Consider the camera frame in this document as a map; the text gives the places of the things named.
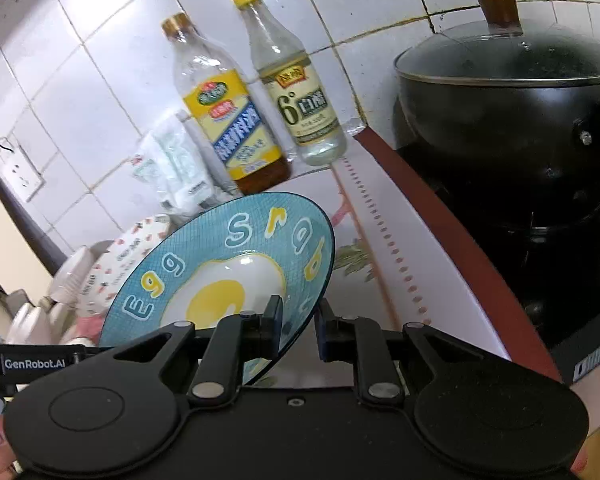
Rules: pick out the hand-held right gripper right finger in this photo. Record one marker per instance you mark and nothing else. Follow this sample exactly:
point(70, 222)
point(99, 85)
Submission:
point(323, 335)

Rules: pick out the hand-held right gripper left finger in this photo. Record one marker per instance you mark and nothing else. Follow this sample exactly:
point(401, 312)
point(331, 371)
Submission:
point(275, 327)

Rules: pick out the blue egg print plate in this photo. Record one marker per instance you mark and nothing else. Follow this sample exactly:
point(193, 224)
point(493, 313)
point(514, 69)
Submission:
point(240, 240)

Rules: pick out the white bowl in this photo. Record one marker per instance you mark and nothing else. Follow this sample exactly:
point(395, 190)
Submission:
point(27, 325)
point(72, 275)

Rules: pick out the clear plastic bag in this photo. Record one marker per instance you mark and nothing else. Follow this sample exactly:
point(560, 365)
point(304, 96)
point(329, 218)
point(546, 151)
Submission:
point(180, 160)

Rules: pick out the brown cap sauce bottle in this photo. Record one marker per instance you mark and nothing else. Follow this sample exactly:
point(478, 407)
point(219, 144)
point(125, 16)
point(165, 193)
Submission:
point(230, 130)

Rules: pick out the yellow cap vinegar bottle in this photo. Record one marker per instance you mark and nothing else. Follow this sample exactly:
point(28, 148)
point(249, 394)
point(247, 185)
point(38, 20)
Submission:
point(300, 110)

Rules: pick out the black gas stove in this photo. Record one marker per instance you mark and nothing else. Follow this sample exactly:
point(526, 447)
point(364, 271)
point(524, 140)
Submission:
point(555, 260)

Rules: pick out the black cooking pot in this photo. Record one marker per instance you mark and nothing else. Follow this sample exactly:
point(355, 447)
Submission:
point(490, 115)

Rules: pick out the glass lid brown knob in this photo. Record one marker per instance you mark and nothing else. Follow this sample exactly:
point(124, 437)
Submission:
point(500, 50)

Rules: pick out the white wall socket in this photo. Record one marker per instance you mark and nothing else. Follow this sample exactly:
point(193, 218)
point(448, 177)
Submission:
point(22, 175)

